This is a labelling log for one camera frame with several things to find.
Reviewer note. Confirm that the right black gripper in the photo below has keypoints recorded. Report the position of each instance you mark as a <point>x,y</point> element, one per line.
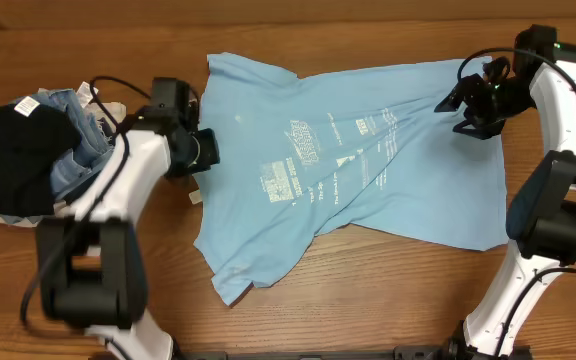
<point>471,107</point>

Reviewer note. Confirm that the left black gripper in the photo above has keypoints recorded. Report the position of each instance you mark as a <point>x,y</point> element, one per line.
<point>213,156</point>

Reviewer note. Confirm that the light blue t-shirt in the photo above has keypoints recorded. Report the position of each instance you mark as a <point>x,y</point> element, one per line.
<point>301,157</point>

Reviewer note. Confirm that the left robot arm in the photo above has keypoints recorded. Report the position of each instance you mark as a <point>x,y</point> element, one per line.
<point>90,272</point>

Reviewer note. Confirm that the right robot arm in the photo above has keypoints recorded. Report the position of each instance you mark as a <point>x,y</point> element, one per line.
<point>538,72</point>

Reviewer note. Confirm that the beige folded garment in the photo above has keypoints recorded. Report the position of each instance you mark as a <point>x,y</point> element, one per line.
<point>13,217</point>

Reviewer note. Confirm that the blue denim jeans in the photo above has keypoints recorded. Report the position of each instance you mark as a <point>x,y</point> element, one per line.
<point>66,100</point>

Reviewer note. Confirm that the black folded garment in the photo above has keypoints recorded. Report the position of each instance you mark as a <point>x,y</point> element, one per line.
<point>29,146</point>

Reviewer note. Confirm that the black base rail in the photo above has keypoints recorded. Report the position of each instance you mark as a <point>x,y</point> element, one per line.
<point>308,355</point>

